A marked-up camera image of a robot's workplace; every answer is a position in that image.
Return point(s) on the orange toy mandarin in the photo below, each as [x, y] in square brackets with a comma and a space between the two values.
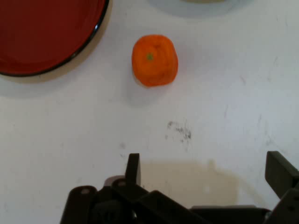
[154, 60]

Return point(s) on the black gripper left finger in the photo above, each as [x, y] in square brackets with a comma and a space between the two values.
[133, 168]

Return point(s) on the red plate with black rim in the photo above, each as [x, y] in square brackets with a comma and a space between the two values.
[44, 32]

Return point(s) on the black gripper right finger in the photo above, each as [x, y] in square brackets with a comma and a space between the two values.
[280, 172]

